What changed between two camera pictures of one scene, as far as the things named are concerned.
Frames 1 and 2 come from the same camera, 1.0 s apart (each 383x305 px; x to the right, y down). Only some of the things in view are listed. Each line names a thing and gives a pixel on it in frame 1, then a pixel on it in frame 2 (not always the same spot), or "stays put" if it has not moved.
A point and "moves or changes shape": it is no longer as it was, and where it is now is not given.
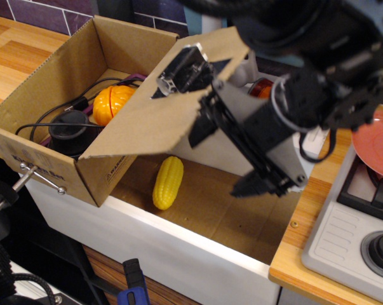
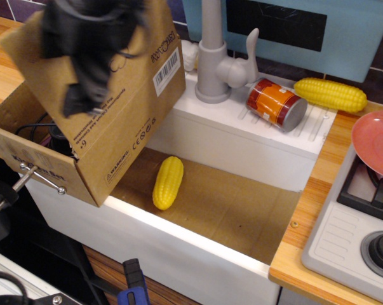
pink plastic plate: x=373 y=143 stays put
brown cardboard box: x=145 y=124 moves or changes shape
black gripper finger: x=201 y=129 → x=75 y=101
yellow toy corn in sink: x=167 y=182 stays put
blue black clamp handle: x=136 y=292 stays put
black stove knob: x=377 y=250 stays put
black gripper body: x=254 y=125 → x=93 y=73
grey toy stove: x=361 y=203 stays put
